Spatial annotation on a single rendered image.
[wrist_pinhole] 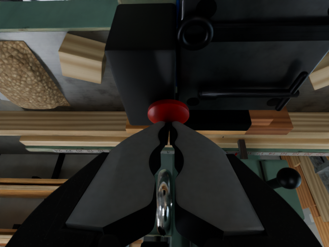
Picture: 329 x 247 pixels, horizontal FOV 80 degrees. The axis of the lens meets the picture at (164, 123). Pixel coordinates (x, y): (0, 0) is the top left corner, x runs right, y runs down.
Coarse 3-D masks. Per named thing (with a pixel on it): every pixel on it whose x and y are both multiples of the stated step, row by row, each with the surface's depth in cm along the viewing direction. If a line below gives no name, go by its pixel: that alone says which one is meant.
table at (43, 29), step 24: (48, 0) 25; (72, 0) 24; (96, 0) 24; (0, 24) 22; (24, 24) 22; (48, 24) 22; (72, 24) 22; (96, 24) 22; (48, 48) 24; (48, 72) 27; (72, 96) 31; (96, 96) 31; (312, 96) 30
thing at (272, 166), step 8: (248, 160) 25; (256, 160) 25; (264, 160) 25; (272, 160) 25; (280, 160) 25; (256, 168) 24; (264, 168) 24; (272, 168) 24; (280, 168) 24; (264, 176) 24; (272, 176) 24; (280, 192) 23; (288, 192) 23; (296, 192) 23; (288, 200) 22; (296, 200) 22; (296, 208) 22; (304, 216) 21
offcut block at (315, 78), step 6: (324, 60) 20; (318, 66) 20; (324, 66) 20; (312, 72) 20; (318, 72) 20; (324, 72) 20; (312, 78) 21; (318, 78) 21; (324, 78) 21; (312, 84) 22; (318, 84) 22; (324, 84) 22
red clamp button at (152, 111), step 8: (152, 104) 14; (160, 104) 13; (168, 104) 13; (176, 104) 13; (184, 104) 13; (152, 112) 14; (160, 112) 13; (168, 112) 13; (176, 112) 13; (184, 112) 14; (152, 120) 14; (160, 120) 14; (168, 120) 14; (176, 120) 14; (184, 120) 14
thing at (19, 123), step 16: (0, 112) 35; (16, 112) 35; (32, 112) 35; (48, 112) 35; (64, 112) 35; (80, 112) 35; (96, 112) 34; (112, 112) 34; (288, 112) 33; (304, 112) 33; (320, 112) 33; (0, 128) 33; (16, 128) 33; (32, 128) 33; (48, 128) 33; (64, 128) 33; (80, 128) 33; (96, 128) 33; (112, 128) 33; (304, 128) 31; (320, 128) 31
